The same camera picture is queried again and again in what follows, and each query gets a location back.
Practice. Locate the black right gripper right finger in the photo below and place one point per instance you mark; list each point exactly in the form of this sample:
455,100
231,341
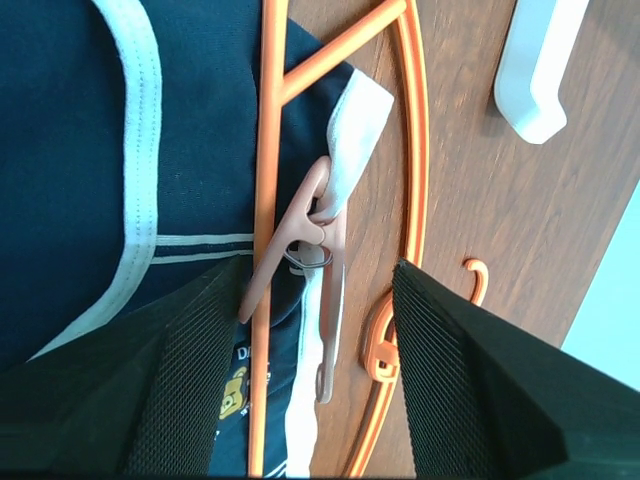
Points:
486,399

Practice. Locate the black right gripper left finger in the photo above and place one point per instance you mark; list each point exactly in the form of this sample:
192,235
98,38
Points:
139,396

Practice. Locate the orange plastic hanger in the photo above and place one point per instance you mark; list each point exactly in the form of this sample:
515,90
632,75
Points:
271,237

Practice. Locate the pink clothespin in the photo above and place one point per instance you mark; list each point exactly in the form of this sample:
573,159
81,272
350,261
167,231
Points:
316,245

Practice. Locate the navy blue underwear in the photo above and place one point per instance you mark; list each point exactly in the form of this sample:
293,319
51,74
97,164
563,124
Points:
128,152

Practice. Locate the white clothes rack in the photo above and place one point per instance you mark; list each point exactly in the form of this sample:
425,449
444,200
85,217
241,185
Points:
535,55

